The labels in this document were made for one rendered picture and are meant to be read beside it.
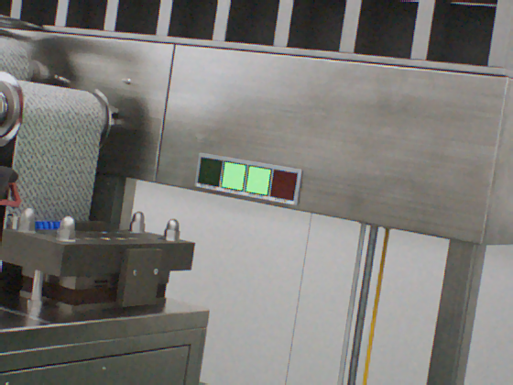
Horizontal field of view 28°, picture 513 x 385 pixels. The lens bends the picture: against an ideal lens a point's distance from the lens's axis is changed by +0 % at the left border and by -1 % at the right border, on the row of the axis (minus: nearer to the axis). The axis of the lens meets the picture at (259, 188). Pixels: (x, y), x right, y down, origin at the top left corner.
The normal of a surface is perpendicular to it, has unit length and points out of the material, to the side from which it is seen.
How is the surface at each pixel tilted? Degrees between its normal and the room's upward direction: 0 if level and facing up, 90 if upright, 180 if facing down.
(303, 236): 90
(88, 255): 90
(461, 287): 90
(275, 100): 90
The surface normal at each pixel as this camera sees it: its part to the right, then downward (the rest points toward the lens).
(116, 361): 0.83, 0.15
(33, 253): -0.54, -0.04
